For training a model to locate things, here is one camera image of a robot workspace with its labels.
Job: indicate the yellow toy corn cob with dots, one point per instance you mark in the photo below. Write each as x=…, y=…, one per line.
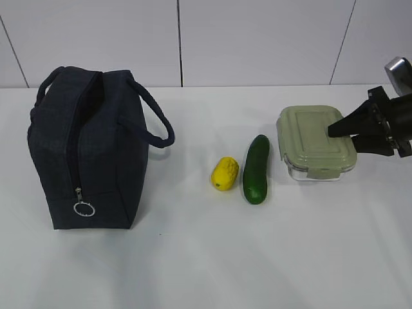
x=225, y=173

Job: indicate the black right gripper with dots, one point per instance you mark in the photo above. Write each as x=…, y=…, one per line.
x=382, y=126

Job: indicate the silver ring zipper pull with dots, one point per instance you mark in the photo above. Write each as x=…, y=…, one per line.
x=81, y=207

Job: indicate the green cucumber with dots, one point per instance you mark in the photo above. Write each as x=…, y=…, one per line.
x=254, y=178

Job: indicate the dark navy lunch bag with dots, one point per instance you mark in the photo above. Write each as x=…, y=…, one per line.
x=93, y=130

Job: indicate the glass container with green lid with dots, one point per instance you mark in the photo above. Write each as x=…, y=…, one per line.
x=307, y=150

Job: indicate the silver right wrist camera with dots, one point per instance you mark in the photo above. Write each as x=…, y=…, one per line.
x=398, y=71

